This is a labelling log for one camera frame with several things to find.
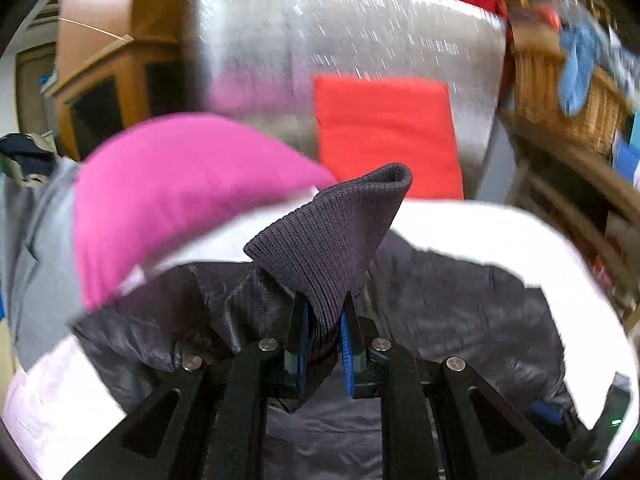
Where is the wooden cabinet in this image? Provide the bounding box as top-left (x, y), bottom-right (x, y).
top-left (50, 0), bottom-right (211, 161)

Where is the wicker basket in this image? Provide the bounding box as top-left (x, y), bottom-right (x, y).
top-left (510, 5), bottom-right (631, 156)

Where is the dark grey jacket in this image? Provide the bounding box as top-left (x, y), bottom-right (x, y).
top-left (70, 162), bottom-right (576, 480)

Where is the pink pillow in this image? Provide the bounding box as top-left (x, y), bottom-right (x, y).
top-left (72, 112), bottom-right (338, 311)

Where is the light blue cloth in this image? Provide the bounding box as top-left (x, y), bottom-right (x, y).
top-left (557, 22), bottom-right (608, 116)

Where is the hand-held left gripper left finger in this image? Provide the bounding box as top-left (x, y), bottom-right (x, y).
top-left (62, 301), bottom-right (311, 480)

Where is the wooden door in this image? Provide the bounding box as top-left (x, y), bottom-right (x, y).
top-left (15, 44), bottom-right (57, 133)

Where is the red pillow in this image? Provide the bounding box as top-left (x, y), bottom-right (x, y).
top-left (312, 75), bottom-right (466, 201)

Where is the dark navy garment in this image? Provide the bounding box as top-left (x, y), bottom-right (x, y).
top-left (0, 132), bottom-right (57, 181)

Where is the silver foil mat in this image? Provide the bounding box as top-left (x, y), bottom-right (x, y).
top-left (192, 0), bottom-right (506, 201)

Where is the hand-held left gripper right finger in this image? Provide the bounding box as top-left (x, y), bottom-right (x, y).
top-left (340, 305), bottom-right (583, 480)

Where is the white bed sheet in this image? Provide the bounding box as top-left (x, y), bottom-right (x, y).
top-left (2, 200), bottom-right (626, 480)

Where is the grey garment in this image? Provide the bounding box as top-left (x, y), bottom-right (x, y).
top-left (0, 160), bottom-right (96, 371)

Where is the wooden shelf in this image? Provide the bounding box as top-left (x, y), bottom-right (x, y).
top-left (500, 110), bottom-right (640, 321)

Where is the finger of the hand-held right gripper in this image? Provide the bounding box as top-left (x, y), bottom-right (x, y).
top-left (531, 399), bottom-right (568, 426)

